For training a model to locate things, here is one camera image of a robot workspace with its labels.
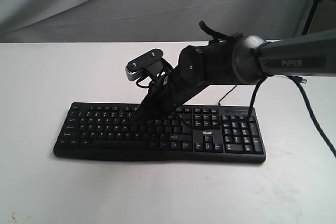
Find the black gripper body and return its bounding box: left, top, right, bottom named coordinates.
left=146, top=46, right=206, bottom=116

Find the black acer keyboard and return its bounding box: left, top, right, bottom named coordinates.
left=53, top=102, right=266, bottom=164

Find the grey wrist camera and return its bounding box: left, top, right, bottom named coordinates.
left=125, top=48, right=173, bottom=82

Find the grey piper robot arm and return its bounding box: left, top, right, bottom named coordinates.
left=125, top=22, right=335, bottom=123

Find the black tripod stand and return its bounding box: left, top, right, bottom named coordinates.
left=300, top=0, right=335, bottom=35

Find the grey backdrop cloth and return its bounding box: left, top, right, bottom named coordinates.
left=1, top=0, right=313, bottom=42

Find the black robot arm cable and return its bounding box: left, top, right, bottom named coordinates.
left=220, top=76, right=336, bottom=156

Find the black usb cable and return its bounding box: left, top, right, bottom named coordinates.
left=217, top=75, right=308, bottom=106

